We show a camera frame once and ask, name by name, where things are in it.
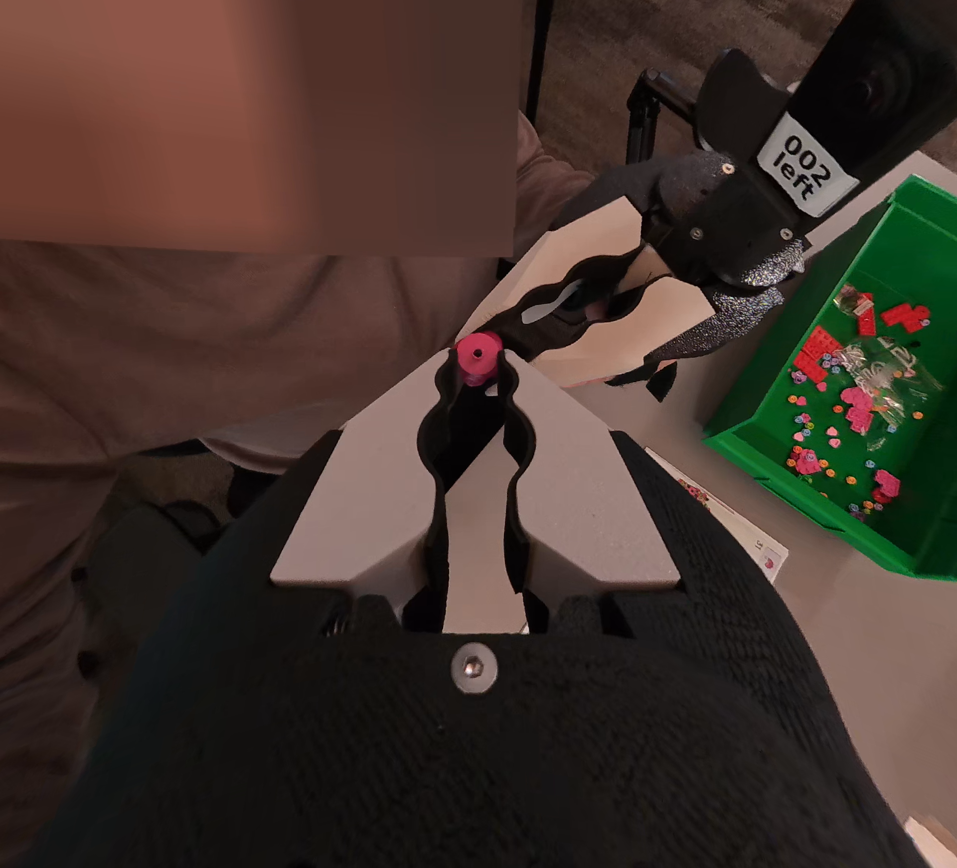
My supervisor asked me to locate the pile of loose lego pieces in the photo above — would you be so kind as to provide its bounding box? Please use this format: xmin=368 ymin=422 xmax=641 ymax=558
xmin=785 ymin=289 xmax=936 ymax=521

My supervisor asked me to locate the magenta lego rose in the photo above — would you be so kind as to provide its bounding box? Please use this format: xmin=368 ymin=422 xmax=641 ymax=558
xmin=455 ymin=330 xmax=505 ymax=388

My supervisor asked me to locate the black stand pole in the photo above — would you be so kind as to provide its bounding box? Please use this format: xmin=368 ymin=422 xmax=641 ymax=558
xmin=523 ymin=0 xmax=567 ymax=125

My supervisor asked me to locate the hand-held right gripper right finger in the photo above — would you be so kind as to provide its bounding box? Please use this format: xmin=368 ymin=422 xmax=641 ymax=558
xmin=497 ymin=351 xmax=683 ymax=636

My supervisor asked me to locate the open lego instruction booklet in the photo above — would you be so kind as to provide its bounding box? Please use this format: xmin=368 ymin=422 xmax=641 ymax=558
xmin=644 ymin=445 xmax=791 ymax=586

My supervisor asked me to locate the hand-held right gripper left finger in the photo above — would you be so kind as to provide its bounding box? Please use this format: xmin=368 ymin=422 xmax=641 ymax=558
xmin=271 ymin=349 xmax=460 ymax=634

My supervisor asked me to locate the clear plastic bag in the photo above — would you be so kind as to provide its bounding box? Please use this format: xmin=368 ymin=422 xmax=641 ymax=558
xmin=830 ymin=285 xmax=947 ymax=450

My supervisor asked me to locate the green plastic bin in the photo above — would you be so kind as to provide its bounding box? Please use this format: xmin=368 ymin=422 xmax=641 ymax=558
xmin=701 ymin=173 xmax=957 ymax=582

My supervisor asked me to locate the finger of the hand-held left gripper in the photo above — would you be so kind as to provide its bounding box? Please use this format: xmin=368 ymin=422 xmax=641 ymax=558
xmin=522 ymin=242 xmax=810 ymax=403
xmin=456 ymin=195 xmax=650 ymax=355

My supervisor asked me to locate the person's left forearm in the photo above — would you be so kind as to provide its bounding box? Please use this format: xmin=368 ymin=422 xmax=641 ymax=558
xmin=514 ymin=112 xmax=743 ymax=235

